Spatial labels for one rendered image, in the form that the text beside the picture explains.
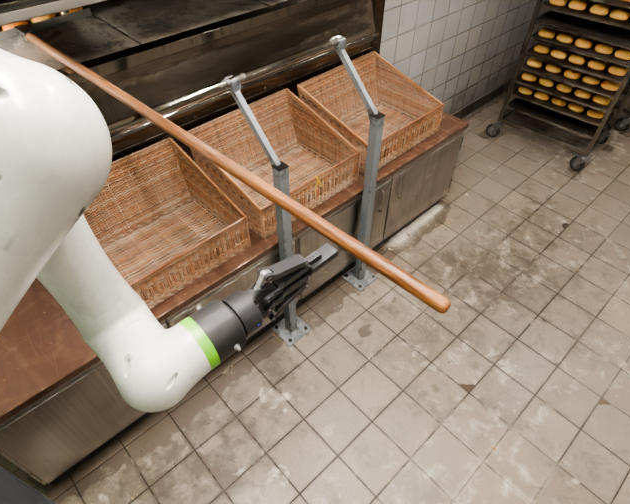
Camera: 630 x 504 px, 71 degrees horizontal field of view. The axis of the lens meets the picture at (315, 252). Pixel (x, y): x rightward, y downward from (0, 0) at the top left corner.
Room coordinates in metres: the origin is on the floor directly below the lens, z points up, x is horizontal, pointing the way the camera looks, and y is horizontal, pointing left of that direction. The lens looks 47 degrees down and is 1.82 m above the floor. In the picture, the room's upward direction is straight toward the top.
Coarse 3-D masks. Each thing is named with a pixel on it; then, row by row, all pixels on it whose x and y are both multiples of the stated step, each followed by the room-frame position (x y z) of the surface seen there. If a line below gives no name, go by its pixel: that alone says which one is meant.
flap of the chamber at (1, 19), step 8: (64, 0) 1.30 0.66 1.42; (72, 0) 1.31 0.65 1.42; (80, 0) 1.32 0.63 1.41; (88, 0) 1.33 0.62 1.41; (96, 0) 1.35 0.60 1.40; (104, 0) 1.36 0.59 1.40; (24, 8) 1.23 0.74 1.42; (32, 8) 1.24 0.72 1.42; (40, 8) 1.25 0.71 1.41; (48, 8) 1.26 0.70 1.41; (56, 8) 1.27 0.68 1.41; (64, 8) 1.29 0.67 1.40; (72, 8) 1.30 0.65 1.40; (0, 16) 1.19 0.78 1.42; (8, 16) 1.20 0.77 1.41; (16, 16) 1.21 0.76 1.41; (24, 16) 1.22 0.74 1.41; (32, 16) 1.23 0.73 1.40; (40, 16) 1.24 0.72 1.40; (0, 24) 1.18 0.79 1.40
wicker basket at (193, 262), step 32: (128, 160) 1.40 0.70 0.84; (160, 160) 1.47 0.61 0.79; (192, 160) 1.44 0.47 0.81; (128, 192) 1.35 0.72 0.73; (192, 192) 1.48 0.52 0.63; (224, 192) 1.30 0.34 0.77; (96, 224) 1.23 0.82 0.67; (128, 224) 1.29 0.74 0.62; (160, 224) 1.32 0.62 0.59; (192, 224) 1.32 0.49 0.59; (224, 224) 1.31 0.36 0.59; (128, 256) 1.14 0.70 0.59; (160, 256) 1.14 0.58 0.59; (192, 256) 1.04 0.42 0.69; (224, 256) 1.12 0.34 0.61; (160, 288) 0.99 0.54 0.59
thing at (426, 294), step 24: (48, 48) 1.51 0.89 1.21; (120, 96) 1.19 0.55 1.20; (168, 120) 1.06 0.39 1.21; (192, 144) 0.95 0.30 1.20; (240, 168) 0.85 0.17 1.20; (264, 192) 0.77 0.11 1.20; (312, 216) 0.68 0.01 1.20; (336, 240) 0.62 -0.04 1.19; (384, 264) 0.55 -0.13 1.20; (408, 288) 0.50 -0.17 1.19; (432, 288) 0.50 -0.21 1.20
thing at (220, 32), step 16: (288, 0) 2.08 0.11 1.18; (304, 0) 2.08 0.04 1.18; (320, 0) 2.13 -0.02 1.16; (336, 0) 2.20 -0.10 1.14; (240, 16) 1.89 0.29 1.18; (256, 16) 1.89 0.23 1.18; (272, 16) 1.95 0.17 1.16; (288, 16) 2.00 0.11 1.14; (192, 32) 1.73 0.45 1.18; (208, 32) 1.74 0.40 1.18; (224, 32) 1.79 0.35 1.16; (128, 48) 1.58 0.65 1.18; (144, 48) 1.58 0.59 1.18; (160, 48) 1.60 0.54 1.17; (176, 48) 1.64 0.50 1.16; (96, 64) 1.45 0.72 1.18; (112, 64) 1.48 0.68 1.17; (128, 64) 1.51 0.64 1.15; (80, 80) 1.40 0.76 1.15
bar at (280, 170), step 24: (312, 48) 1.60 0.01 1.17; (336, 48) 1.67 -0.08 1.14; (264, 72) 1.44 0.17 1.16; (192, 96) 1.26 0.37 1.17; (240, 96) 1.35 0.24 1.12; (360, 96) 1.59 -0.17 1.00; (120, 120) 1.11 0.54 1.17; (144, 120) 1.15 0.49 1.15; (264, 144) 1.25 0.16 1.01; (288, 168) 1.21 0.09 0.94; (288, 192) 1.20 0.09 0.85; (288, 216) 1.20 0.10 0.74; (360, 216) 1.54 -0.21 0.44; (288, 240) 1.20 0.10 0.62; (360, 240) 1.53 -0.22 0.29; (360, 264) 1.51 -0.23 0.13; (360, 288) 1.45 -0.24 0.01; (288, 312) 1.19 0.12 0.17; (288, 336) 1.16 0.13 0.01
